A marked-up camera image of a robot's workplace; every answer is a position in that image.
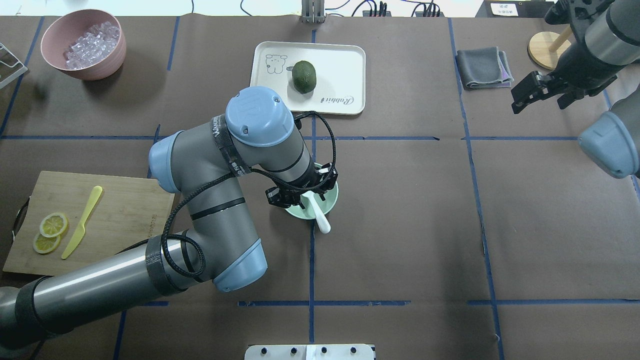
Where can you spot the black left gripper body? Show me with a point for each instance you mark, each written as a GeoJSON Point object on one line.
{"type": "Point", "coordinates": [313, 178]}

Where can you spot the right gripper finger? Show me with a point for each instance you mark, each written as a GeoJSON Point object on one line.
{"type": "Point", "coordinates": [521, 100]}

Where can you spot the cream rabbit tray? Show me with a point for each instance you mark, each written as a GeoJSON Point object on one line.
{"type": "Point", "coordinates": [326, 78]}

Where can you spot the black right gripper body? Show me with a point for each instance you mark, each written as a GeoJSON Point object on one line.
{"type": "Point", "coordinates": [576, 70]}

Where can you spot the yellow plastic knife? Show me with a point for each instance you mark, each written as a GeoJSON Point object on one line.
{"type": "Point", "coordinates": [80, 229]}

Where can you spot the lower lemon slice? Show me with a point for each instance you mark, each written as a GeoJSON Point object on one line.
{"type": "Point", "coordinates": [44, 245]}

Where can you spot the green avocado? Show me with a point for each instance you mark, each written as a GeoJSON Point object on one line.
{"type": "Point", "coordinates": [304, 77]}

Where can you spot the lemon slice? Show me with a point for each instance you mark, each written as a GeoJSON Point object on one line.
{"type": "Point", "coordinates": [53, 225]}
{"type": "Point", "coordinates": [44, 245]}

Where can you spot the mint green bowl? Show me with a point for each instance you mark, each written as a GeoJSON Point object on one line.
{"type": "Point", "coordinates": [325, 202]}

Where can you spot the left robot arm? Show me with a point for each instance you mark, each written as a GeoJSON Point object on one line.
{"type": "Point", "coordinates": [208, 236]}

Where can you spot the folded grey cloth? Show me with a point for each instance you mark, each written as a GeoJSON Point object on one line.
{"type": "Point", "coordinates": [484, 68]}

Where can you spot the white plastic spoon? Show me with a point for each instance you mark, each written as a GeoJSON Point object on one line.
{"type": "Point", "coordinates": [310, 203]}

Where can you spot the bamboo cutting board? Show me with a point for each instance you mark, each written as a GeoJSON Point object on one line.
{"type": "Point", "coordinates": [129, 210]}

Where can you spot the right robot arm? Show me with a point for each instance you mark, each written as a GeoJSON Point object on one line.
{"type": "Point", "coordinates": [607, 39]}

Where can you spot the upper lemon slice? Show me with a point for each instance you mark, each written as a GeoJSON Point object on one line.
{"type": "Point", "coordinates": [53, 225]}

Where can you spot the pink bowl with ice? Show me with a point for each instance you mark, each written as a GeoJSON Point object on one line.
{"type": "Point", "coordinates": [86, 44]}

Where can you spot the wooden mug tree stand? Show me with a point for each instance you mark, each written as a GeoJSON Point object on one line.
{"type": "Point", "coordinates": [545, 48]}

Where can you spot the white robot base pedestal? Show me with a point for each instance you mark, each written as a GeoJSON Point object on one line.
{"type": "Point", "coordinates": [336, 351]}

